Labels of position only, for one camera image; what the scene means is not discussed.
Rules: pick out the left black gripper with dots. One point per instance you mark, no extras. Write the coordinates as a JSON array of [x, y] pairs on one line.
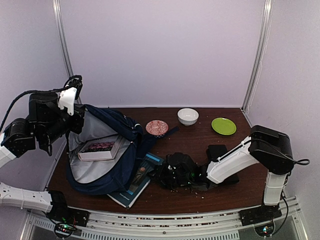
[[76, 126]]

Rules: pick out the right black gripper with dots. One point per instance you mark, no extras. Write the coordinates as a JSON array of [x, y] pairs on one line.
[[159, 177]]

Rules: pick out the blue Humor book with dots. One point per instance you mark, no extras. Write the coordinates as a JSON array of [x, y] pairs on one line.
[[140, 181]]

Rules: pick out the Designer Fate flower book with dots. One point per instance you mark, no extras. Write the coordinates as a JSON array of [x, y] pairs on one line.
[[100, 149]]

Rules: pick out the navy blue backpack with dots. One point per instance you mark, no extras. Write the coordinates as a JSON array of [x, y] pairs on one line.
[[104, 177]]

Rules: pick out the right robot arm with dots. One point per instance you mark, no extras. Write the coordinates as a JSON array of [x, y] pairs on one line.
[[264, 146]]

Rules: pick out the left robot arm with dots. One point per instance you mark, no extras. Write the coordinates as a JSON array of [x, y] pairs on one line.
[[50, 116]]

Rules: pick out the black pencil case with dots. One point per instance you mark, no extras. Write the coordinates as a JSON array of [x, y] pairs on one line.
[[213, 152]]

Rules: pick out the red patterned small bowl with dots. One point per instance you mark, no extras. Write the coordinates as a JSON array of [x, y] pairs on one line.
[[157, 128]]

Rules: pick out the white ceramic bowl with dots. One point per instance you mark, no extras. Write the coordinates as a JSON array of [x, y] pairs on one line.
[[187, 116]]

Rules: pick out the green plate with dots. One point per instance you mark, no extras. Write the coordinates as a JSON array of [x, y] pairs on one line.
[[223, 126]]

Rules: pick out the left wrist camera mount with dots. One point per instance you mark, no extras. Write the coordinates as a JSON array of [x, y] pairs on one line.
[[70, 94]]

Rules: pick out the front aluminium rail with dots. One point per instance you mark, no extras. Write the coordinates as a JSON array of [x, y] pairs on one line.
[[218, 225]]

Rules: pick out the left aluminium frame post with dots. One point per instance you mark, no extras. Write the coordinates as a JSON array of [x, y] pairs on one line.
[[62, 36]]

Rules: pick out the aluminium frame post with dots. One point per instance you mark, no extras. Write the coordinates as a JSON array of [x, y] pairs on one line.
[[261, 46], [62, 36]]

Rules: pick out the right aluminium frame post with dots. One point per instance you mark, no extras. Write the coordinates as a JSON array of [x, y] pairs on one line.
[[261, 46]]

